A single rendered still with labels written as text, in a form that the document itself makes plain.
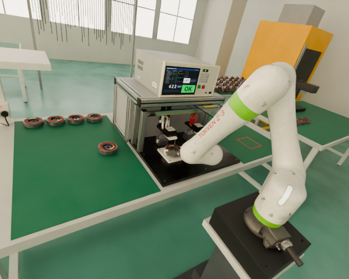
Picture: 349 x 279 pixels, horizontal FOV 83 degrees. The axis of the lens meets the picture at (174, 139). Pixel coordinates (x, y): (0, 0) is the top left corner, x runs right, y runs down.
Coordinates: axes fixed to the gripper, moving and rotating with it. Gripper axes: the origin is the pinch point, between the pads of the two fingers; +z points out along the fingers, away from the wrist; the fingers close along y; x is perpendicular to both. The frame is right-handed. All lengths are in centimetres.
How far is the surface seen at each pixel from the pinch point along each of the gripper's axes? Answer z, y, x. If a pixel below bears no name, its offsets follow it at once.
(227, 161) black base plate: -14.9, 32.9, -12.4
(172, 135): -0.1, 0.4, 9.4
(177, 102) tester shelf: -5.2, 3.4, 29.9
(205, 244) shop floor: 13, 29, -85
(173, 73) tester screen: -11.2, -1.4, 46.0
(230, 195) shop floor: 40, 94, -70
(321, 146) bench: -25, 157, -21
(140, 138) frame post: 4.1, -20.2, 10.4
